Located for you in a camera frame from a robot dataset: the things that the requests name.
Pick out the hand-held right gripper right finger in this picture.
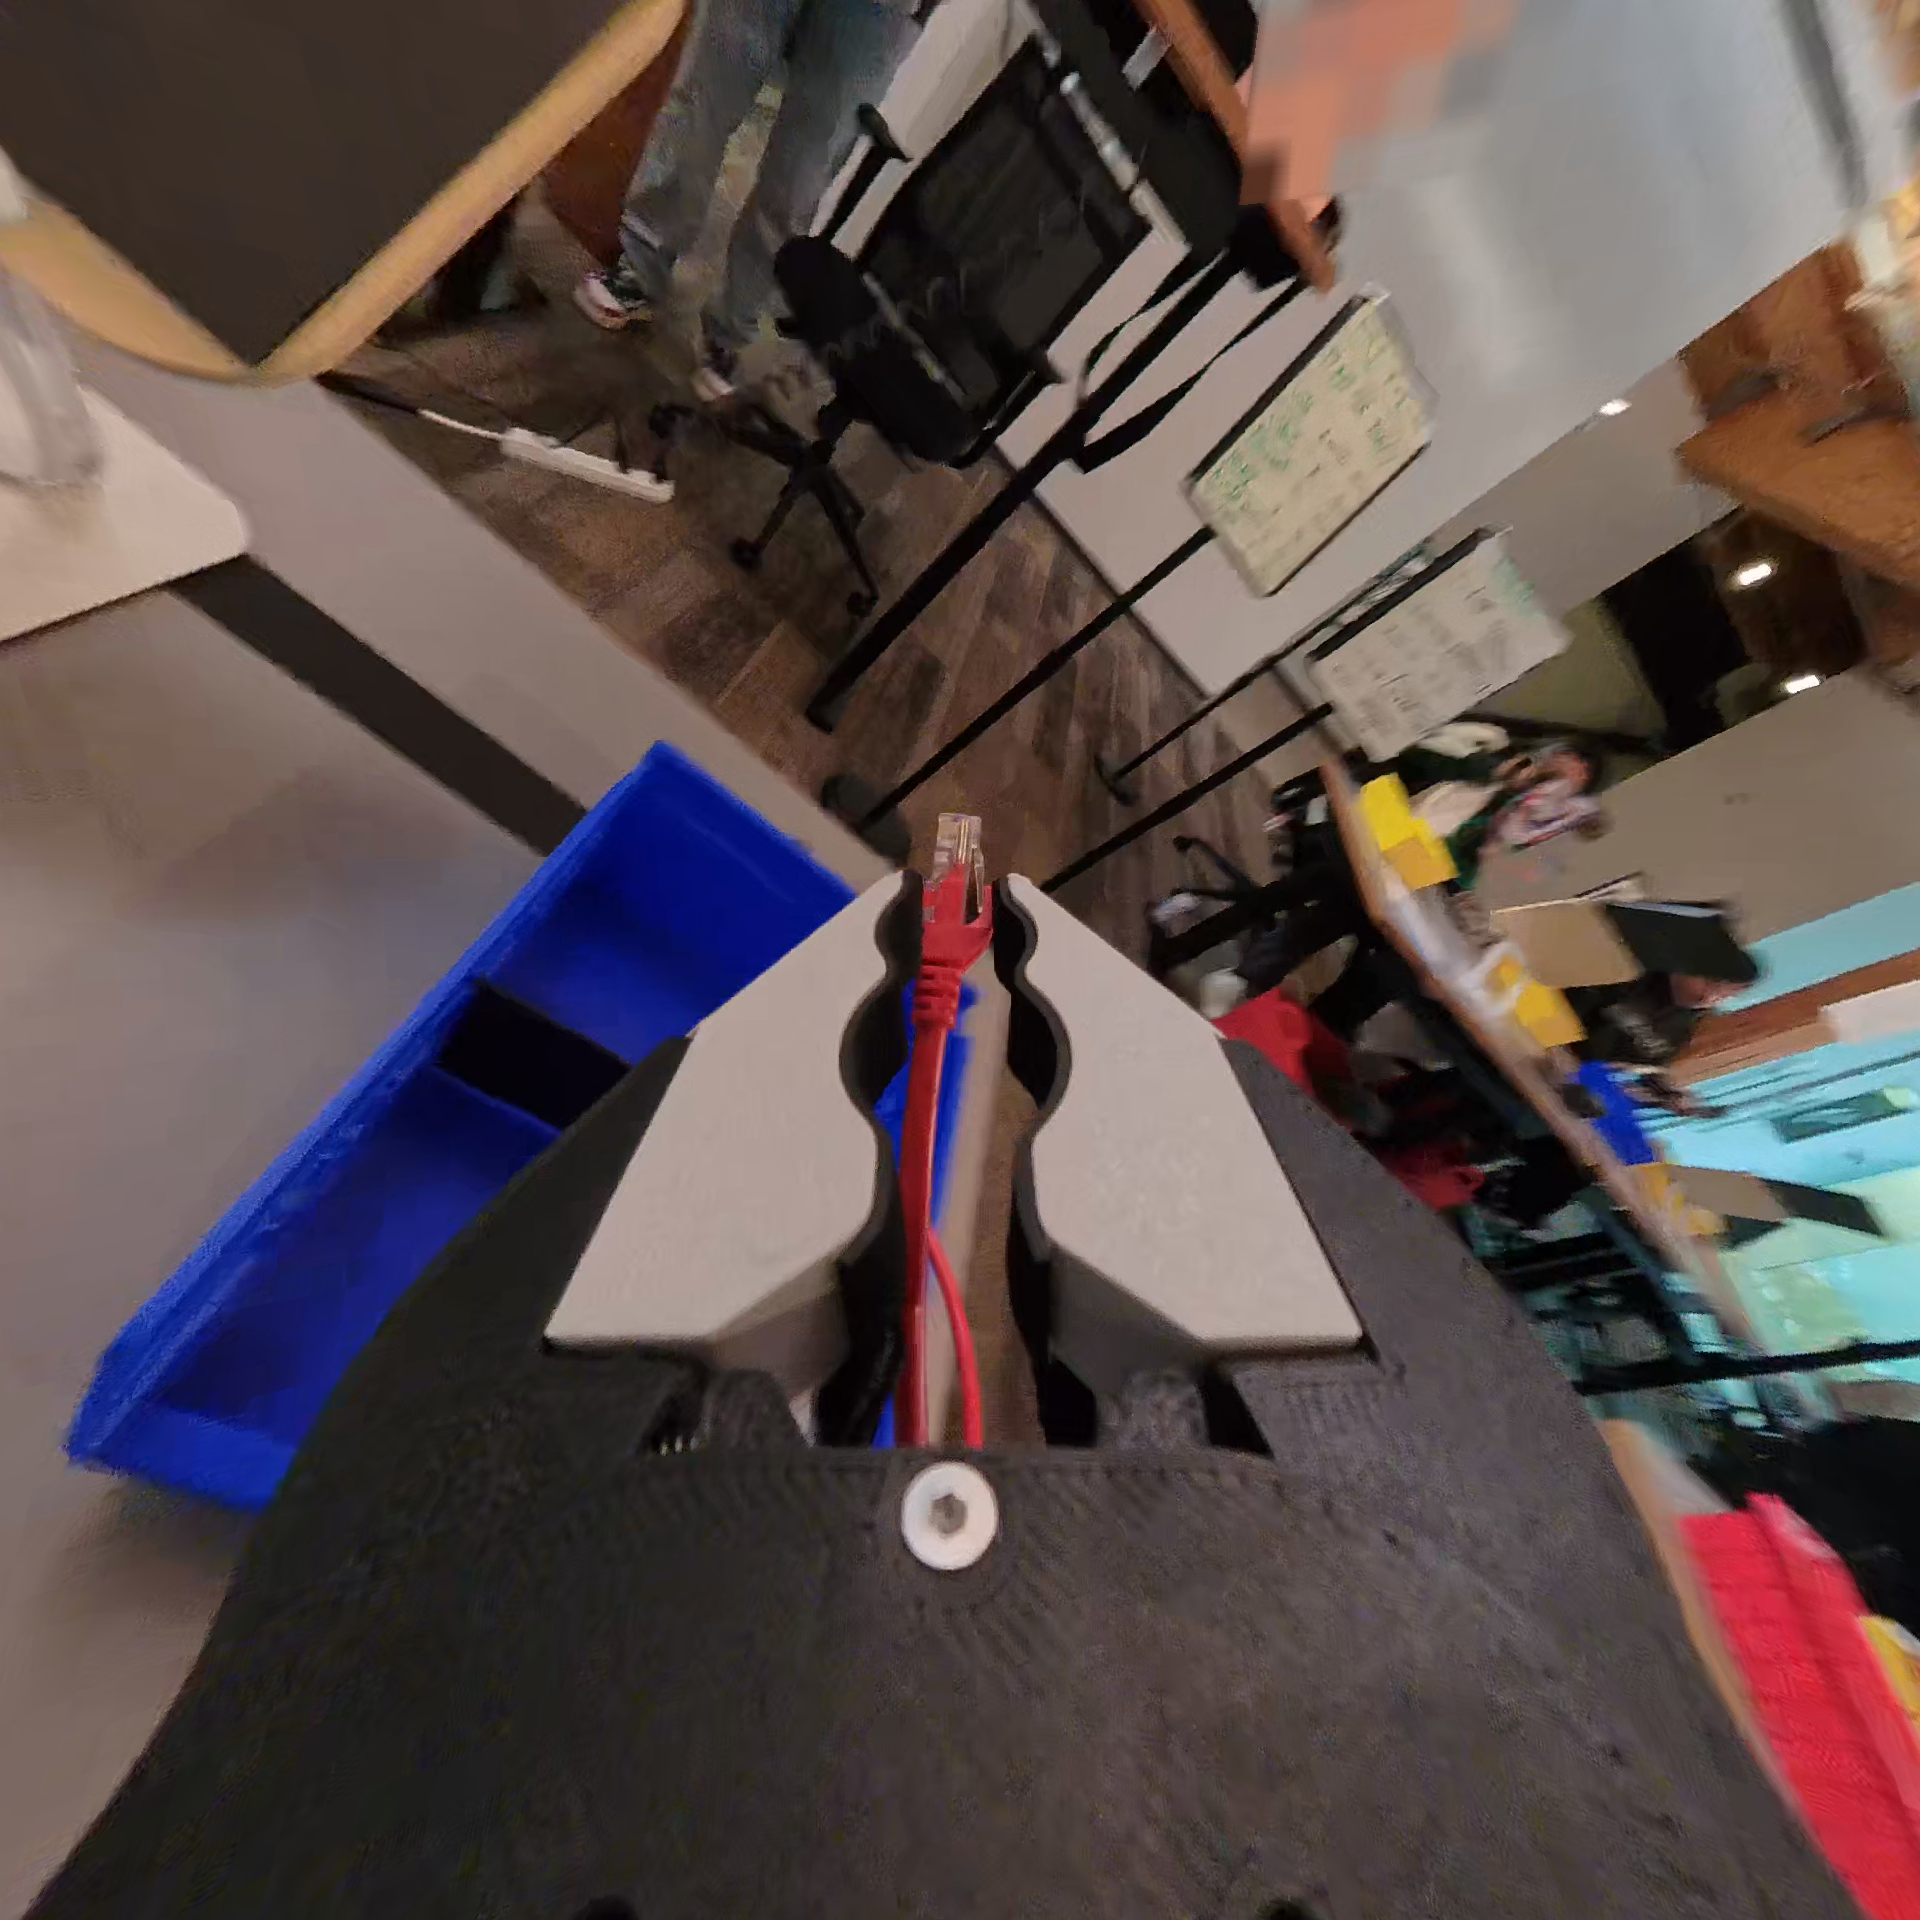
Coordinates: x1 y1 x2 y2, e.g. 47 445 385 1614
992 874 1364 1445

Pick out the long wooden table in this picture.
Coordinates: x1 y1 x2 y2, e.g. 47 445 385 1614
1320 756 1801 1366

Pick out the blue plastic bin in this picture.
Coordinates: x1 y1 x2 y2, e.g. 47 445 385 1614
65 743 977 1508

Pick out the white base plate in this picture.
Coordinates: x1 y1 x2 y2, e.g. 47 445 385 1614
0 151 250 644

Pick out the dark table with wooden edge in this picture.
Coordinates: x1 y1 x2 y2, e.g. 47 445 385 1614
0 0 692 384

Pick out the red plastic crate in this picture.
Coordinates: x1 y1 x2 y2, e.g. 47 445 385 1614
1680 1493 1920 1920

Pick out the yellow storage box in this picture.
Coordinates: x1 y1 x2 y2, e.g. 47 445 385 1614
1358 775 1456 886

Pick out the whiteboard on black easel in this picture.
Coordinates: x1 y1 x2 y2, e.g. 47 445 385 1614
803 292 1434 736
855 533 1569 886

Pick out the red ethernet cable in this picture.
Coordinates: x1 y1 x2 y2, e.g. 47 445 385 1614
897 814 994 1448

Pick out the red plastic bin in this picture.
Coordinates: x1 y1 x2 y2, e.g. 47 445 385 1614
1217 990 1488 1210

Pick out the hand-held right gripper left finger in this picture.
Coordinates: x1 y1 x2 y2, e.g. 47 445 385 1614
544 871 923 1445

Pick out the black office chair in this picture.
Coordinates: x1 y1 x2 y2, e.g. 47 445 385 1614
730 36 1163 614

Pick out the white power strip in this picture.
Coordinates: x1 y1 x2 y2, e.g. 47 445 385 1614
420 405 676 504

